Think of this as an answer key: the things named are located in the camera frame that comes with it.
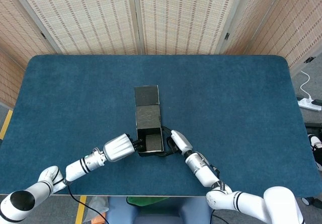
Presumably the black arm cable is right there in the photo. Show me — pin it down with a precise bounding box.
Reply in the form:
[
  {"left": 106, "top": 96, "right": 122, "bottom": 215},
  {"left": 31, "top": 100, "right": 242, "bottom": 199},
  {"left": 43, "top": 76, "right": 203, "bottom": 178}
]
[
  {"left": 54, "top": 168, "right": 106, "bottom": 224},
  {"left": 210, "top": 165, "right": 227, "bottom": 224}
]

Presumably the bamboo folding screen panel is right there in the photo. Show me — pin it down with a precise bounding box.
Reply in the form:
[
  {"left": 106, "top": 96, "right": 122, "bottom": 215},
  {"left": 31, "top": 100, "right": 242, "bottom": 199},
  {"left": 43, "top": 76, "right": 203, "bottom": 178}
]
[
  {"left": 132, "top": 0, "right": 247, "bottom": 56},
  {"left": 218, "top": 0, "right": 322, "bottom": 68},
  {"left": 7, "top": 0, "right": 141, "bottom": 56},
  {"left": 0, "top": 0, "right": 61, "bottom": 70},
  {"left": 0, "top": 48, "right": 27, "bottom": 109}
]

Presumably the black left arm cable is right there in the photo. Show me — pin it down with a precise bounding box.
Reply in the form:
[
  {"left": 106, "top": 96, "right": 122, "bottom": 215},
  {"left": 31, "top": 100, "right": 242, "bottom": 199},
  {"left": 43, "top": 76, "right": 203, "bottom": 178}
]
[{"left": 54, "top": 168, "right": 106, "bottom": 224}]

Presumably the black equipment base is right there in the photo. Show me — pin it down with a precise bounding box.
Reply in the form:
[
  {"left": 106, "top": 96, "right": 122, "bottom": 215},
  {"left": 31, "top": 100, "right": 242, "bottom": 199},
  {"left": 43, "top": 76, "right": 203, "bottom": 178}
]
[{"left": 304, "top": 123, "right": 322, "bottom": 134}]

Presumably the black paper box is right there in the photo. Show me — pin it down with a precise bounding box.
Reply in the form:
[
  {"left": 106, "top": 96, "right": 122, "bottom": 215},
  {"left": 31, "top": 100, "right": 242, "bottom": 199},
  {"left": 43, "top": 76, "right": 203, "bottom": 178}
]
[{"left": 133, "top": 85, "right": 166, "bottom": 157}]

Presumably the grey plastic bag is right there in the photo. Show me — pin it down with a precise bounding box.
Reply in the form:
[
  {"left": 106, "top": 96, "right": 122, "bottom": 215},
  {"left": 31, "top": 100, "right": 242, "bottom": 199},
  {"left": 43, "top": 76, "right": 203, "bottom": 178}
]
[{"left": 84, "top": 196, "right": 110, "bottom": 222}]

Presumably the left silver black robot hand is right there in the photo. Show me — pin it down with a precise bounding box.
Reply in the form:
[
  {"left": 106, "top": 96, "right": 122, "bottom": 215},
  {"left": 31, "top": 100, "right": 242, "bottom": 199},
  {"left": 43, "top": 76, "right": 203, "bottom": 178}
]
[{"left": 102, "top": 132, "right": 145, "bottom": 163}]

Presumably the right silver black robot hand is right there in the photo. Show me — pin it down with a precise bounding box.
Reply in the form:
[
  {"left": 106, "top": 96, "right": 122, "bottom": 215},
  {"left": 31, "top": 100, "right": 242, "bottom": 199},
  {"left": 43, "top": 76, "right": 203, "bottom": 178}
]
[{"left": 150, "top": 125, "right": 194, "bottom": 159}]

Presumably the green cloth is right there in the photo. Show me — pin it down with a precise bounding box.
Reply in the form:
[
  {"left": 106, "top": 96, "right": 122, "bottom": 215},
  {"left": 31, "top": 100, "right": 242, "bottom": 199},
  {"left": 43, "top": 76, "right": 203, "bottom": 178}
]
[{"left": 126, "top": 196, "right": 170, "bottom": 207}]

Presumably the white power cable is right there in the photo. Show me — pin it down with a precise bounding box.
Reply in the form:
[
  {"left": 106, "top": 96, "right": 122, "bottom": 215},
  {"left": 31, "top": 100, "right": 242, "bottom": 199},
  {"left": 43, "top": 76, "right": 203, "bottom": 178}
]
[{"left": 300, "top": 70, "right": 314, "bottom": 101}]

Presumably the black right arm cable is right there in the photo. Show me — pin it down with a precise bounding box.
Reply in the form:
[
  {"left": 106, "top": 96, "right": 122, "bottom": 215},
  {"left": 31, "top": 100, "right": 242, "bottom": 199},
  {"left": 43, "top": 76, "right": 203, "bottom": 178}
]
[{"left": 210, "top": 165, "right": 227, "bottom": 224}]

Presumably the black caster wheel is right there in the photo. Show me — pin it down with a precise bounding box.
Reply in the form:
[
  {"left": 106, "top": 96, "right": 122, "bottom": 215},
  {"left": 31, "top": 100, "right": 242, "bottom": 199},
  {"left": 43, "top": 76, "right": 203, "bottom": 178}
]
[{"left": 301, "top": 196, "right": 316, "bottom": 206}]

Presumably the white black shoe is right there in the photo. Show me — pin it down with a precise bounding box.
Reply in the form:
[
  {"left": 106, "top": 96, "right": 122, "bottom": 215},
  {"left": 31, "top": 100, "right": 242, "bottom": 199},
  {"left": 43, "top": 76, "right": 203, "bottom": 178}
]
[{"left": 308, "top": 133, "right": 322, "bottom": 171}]

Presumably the white power strip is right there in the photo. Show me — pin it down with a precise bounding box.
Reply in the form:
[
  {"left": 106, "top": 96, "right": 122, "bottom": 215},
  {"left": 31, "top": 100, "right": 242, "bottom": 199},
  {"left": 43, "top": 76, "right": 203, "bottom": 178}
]
[{"left": 297, "top": 97, "right": 322, "bottom": 112}]

